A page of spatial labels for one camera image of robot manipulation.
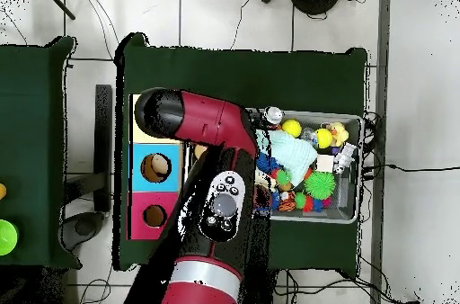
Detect green bowl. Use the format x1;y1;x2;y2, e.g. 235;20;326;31
0;219;19;257

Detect yellow toy duck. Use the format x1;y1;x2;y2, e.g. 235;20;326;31
324;121;350;148

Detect black rod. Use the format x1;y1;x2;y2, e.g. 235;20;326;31
37;0;76;21

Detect thin black cable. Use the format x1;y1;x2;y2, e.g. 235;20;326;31
229;0;261;51

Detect pale wooden block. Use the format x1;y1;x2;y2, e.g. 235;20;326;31
316;154;335;173

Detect yellow ball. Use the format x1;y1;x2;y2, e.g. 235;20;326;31
281;119;303;139
314;128;333;149

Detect wooden box with three holes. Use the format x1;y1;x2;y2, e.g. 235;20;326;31
128;94;184;241

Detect silver toy robot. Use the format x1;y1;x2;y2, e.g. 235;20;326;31
332;141;358;174

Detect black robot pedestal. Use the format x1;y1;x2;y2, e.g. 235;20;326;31
251;267;279;304

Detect dark green table cloth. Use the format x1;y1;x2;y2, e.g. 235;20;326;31
112;31;368;278
0;35;82;269

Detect wire mesh bin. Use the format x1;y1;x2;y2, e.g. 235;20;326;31
181;105;366;225

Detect green spiky ball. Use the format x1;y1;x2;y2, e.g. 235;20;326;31
303;170;337;200

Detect silver drink can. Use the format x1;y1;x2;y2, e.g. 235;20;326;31
262;106;284;126

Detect mint knitted cloth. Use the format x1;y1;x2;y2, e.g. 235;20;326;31
255;129;319;187

